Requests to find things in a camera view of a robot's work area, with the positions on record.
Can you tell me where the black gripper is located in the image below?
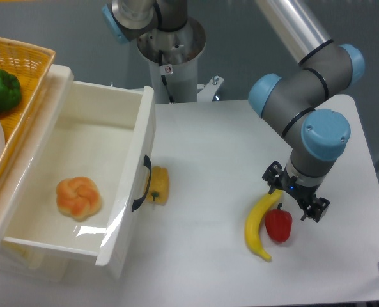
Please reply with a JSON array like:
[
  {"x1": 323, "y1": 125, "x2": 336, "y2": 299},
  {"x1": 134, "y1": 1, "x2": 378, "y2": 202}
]
[{"x1": 262, "y1": 161, "x2": 330, "y2": 223}]

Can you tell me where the white drawer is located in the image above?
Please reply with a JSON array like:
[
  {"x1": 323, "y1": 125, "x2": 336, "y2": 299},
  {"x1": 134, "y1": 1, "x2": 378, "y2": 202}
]
[{"x1": 5, "y1": 82, "x2": 155, "y2": 267}]

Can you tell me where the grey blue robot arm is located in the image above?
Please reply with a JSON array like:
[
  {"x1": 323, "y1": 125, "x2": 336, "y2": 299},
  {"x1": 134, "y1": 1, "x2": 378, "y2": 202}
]
[{"x1": 102, "y1": 1, "x2": 365, "y2": 221}]

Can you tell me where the white drawer cabinet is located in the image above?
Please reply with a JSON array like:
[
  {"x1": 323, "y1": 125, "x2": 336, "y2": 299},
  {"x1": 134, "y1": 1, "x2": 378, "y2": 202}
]
[{"x1": 0, "y1": 65, "x2": 73, "y2": 281}]

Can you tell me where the red bell pepper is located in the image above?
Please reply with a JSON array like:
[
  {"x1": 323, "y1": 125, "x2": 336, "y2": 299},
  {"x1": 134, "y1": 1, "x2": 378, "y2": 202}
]
[{"x1": 265, "y1": 203, "x2": 293, "y2": 243}]

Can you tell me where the yellow banana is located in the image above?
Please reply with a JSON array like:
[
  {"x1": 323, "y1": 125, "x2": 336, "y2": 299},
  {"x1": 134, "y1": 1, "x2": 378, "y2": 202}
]
[{"x1": 244, "y1": 190, "x2": 282, "y2": 262}]

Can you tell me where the yellow bell pepper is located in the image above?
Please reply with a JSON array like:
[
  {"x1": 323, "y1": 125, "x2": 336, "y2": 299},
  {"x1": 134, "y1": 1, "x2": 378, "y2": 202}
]
[{"x1": 146, "y1": 166, "x2": 170, "y2": 205}]

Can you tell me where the orange bread roll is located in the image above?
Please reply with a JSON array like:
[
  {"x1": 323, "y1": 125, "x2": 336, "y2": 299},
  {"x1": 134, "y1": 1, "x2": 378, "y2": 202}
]
[{"x1": 56, "y1": 177, "x2": 102, "y2": 221}]

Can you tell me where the yellow woven basket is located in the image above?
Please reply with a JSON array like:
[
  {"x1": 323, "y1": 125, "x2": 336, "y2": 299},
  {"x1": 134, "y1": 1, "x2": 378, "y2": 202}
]
[{"x1": 0, "y1": 37, "x2": 56, "y2": 182}]

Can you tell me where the green bell pepper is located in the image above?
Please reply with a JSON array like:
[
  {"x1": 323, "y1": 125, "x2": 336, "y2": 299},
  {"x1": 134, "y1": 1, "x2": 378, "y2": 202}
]
[{"x1": 0, "y1": 69, "x2": 22, "y2": 113}]

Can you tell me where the black top drawer handle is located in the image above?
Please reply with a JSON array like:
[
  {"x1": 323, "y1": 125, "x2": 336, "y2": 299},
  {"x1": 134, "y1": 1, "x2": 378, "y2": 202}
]
[{"x1": 132, "y1": 154, "x2": 153, "y2": 212}]

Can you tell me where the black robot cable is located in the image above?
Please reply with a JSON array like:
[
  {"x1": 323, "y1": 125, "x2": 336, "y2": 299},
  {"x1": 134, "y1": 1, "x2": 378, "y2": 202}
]
[{"x1": 158, "y1": 50, "x2": 176, "y2": 104}]

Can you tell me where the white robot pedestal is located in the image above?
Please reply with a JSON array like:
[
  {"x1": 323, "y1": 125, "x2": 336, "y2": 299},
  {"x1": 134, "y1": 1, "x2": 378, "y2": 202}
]
[{"x1": 137, "y1": 17, "x2": 206, "y2": 104}]

